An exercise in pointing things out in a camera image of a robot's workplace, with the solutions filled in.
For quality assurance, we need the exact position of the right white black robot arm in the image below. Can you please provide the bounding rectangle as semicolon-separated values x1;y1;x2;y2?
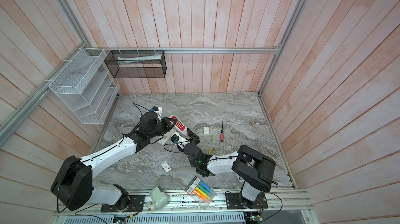
174;130;276;203

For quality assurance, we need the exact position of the pale green square device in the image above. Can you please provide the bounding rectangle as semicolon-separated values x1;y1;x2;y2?
149;186;169;210

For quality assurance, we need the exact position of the clear box of markers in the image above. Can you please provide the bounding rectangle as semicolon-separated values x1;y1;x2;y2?
185;176;216;209

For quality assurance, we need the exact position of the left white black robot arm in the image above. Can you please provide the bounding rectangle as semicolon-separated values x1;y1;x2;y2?
51;107;178;211

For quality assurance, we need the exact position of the red handled screwdriver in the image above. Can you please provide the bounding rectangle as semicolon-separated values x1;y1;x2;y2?
220;121;225;142

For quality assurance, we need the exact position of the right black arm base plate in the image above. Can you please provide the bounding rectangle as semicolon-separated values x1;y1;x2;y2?
225;191;268;209

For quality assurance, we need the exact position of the white wire mesh shelf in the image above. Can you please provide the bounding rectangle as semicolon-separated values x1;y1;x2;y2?
49;48;120;125

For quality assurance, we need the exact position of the small white card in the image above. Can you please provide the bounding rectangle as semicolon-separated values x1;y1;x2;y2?
161;161;171;172

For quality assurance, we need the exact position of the black wire mesh basket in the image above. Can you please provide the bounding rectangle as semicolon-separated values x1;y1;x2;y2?
105;50;167;79

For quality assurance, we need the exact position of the red white remote control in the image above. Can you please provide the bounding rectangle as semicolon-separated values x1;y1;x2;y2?
171;115;188;137

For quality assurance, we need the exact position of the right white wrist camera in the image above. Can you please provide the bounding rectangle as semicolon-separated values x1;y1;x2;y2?
170;133;186;145

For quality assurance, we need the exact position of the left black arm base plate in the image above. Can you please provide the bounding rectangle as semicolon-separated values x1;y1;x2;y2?
101;195;145;213

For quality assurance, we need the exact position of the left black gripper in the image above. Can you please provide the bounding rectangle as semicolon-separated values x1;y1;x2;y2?
148;117;178;138

